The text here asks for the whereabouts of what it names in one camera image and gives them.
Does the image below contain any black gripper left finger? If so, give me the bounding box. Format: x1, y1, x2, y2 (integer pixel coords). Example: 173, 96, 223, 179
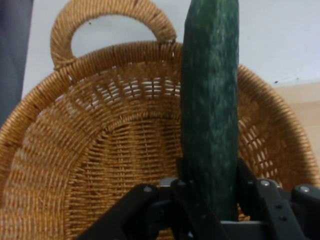
77, 157, 224, 240

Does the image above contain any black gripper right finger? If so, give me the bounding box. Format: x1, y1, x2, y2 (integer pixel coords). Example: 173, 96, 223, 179
236, 158, 320, 240

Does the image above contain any long dark green cucumber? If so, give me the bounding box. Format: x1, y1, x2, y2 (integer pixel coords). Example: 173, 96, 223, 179
180, 0, 241, 223

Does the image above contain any wooden cutting board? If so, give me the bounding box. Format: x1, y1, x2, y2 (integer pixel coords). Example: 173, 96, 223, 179
271, 84, 320, 141

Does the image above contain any woven wicker basket with handles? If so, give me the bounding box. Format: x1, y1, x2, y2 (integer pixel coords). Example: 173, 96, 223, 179
0, 0, 320, 240

